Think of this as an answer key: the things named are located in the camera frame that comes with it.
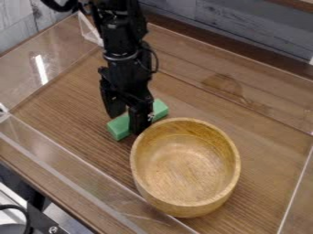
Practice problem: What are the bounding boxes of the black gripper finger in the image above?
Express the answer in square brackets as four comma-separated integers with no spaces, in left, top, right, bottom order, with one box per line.
[129,103,154,135]
[101,82,126,119]

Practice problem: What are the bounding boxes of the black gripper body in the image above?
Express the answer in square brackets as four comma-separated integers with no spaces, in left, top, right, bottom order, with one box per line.
[98,49,156,107]

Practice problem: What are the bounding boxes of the green rectangular block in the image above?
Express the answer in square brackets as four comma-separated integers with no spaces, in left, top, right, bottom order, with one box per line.
[107,99,169,141]

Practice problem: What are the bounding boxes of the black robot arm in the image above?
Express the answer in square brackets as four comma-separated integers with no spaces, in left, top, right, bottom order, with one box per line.
[41,0,160,134]

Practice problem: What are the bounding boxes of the brown wooden bowl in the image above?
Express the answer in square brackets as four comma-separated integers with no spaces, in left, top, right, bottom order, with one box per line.
[130,117,241,218]

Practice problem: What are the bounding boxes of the clear acrylic tray walls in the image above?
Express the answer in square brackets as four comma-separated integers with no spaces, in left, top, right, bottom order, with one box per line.
[0,16,313,234]

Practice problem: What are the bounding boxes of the clear acrylic corner bracket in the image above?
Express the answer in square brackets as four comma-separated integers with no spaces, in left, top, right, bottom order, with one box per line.
[78,12,105,47]

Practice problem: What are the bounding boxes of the black metal table bracket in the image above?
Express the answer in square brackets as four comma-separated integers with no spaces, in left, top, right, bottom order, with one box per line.
[27,204,70,234]

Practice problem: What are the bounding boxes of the black cable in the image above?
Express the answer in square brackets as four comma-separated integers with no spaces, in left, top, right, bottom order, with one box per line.
[0,204,34,234]

